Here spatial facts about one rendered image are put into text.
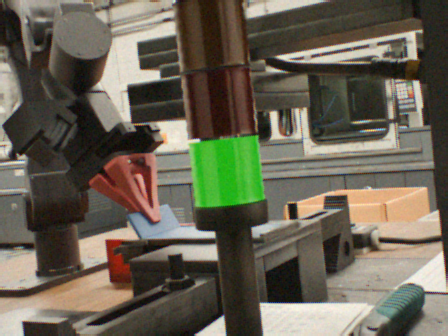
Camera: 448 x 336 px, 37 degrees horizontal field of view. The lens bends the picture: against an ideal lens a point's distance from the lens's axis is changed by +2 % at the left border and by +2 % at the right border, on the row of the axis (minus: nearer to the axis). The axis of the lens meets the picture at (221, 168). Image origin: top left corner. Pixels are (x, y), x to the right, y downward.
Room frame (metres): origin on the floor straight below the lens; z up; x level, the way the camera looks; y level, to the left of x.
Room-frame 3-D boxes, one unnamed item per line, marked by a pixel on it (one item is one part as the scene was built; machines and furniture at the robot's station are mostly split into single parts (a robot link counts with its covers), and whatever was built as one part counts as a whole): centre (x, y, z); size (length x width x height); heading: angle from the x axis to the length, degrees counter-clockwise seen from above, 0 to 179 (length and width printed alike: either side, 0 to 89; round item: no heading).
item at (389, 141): (5.29, -1.03, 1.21); 0.86 x 0.10 x 0.79; 55
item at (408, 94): (5.01, -1.44, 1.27); 0.23 x 0.18 x 0.38; 145
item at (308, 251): (0.64, 0.00, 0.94); 0.20 x 0.10 x 0.07; 149
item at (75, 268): (0.99, 0.26, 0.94); 0.20 x 0.07 x 0.08; 149
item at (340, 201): (0.86, -0.13, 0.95); 0.06 x 0.03 x 0.09; 149
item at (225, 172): (0.35, 0.00, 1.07); 0.04 x 0.04 x 0.03
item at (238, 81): (0.35, 0.00, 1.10); 0.04 x 0.04 x 0.03
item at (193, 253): (0.64, 0.00, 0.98); 0.20 x 0.10 x 0.01; 149
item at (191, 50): (0.35, 0.00, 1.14); 0.04 x 0.04 x 0.03
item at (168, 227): (0.68, 0.02, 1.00); 0.15 x 0.07 x 0.03; 59
